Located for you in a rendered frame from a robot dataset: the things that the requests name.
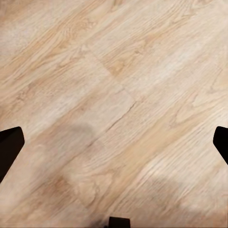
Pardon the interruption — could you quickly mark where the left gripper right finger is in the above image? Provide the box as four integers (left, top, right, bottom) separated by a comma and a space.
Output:
213, 126, 228, 164

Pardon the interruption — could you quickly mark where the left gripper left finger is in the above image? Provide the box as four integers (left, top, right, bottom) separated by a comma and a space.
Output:
0, 126, 25, 184

